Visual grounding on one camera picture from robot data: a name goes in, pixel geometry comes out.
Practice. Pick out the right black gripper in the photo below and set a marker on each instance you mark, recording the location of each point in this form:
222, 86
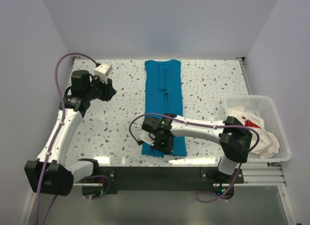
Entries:
167, 150

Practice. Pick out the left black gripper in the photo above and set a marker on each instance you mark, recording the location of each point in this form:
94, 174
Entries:
109, 91

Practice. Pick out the blue polo t shirt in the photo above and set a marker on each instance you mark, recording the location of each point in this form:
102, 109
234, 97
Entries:
163, 91

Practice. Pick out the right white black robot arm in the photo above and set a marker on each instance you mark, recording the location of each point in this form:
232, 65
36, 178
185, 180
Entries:
233, 137

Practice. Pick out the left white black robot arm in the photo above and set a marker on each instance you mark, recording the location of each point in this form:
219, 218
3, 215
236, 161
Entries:
48, 174

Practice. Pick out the red white garment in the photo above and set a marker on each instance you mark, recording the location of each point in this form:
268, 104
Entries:
253, 122

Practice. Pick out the white plastic basket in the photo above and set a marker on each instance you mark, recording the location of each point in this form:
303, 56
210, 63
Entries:
273, 145

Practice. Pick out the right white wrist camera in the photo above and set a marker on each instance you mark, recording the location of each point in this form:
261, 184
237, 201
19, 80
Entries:
145, 137

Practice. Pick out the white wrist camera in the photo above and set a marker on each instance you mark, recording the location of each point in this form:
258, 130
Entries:
145, 137
103, 70

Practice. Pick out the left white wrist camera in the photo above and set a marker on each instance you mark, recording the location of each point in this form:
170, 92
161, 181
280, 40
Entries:
103, 70

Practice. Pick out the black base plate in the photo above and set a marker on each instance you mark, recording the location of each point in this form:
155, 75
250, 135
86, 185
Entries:
159, 179

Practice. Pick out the aluminium rail frame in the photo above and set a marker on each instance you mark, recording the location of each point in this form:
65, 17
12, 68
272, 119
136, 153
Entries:
268, 175

